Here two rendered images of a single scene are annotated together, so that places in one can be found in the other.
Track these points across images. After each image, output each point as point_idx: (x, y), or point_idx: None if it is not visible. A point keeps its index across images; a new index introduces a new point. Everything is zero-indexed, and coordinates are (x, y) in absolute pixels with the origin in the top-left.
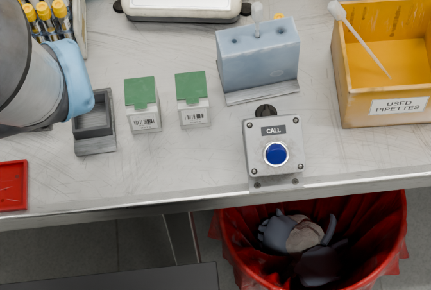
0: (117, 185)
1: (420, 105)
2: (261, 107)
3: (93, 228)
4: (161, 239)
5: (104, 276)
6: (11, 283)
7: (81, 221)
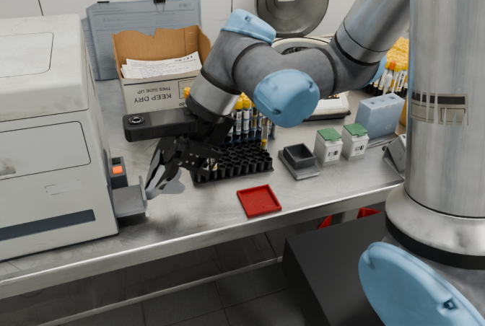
0: (329, 190)
1: None
2: (385, 146)
3: (211, 318)
4: (255, 316)
5: (377, 215)
6: (320, 228)
7: (312, 217)
